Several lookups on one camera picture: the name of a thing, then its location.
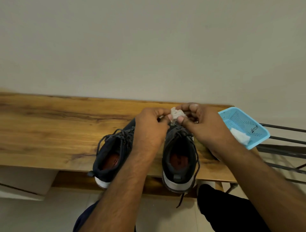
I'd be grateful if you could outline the person's right hand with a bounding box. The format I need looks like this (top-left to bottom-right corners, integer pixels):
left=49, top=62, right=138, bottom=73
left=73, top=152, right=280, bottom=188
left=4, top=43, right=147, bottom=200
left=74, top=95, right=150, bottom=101
left=176, top=103, right=239, bottom=161

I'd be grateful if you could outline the person's left hand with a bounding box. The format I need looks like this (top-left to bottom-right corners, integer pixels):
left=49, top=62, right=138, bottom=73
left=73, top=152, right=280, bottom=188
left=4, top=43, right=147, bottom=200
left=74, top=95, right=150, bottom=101
left=131, top=107, right=173, bottom=158

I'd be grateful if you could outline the black metal shoe rack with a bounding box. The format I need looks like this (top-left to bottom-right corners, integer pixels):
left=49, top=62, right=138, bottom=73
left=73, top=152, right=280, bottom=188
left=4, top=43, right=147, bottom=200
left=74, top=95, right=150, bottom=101
left=224, top=123, right=306, bottom=194

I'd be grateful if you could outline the person's left forearm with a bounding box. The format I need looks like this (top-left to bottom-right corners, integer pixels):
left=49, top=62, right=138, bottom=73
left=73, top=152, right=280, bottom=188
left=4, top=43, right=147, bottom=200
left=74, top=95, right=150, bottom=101
left=79, top=148, right=156, bottom=232

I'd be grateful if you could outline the person's right forearm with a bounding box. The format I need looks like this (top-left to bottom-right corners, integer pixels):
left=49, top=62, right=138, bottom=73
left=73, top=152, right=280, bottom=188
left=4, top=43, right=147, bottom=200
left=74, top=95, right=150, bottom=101
left=215, top=146, right=306, bottom=232

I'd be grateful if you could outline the person's grey sock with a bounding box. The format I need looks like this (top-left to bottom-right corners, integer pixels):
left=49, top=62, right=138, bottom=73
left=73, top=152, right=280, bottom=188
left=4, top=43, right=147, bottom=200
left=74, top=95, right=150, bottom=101
left=196, top=181, right=215, bottom=192

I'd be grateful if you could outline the blue plastic basket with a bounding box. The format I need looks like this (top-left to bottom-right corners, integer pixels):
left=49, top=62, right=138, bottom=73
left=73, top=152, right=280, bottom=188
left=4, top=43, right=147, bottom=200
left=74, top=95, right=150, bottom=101
left=217, top=107, right=271, bottom=150

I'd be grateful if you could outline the wooden table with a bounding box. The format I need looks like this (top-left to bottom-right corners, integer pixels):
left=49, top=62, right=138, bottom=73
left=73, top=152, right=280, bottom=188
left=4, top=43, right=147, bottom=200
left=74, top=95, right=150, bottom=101
left=0, top=92, right=261, bottom=199

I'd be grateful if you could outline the white drawer unit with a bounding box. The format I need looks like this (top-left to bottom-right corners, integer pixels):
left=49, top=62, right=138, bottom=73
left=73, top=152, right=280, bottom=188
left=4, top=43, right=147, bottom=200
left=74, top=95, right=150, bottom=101
left=0, top=165, right=59, bottom=201

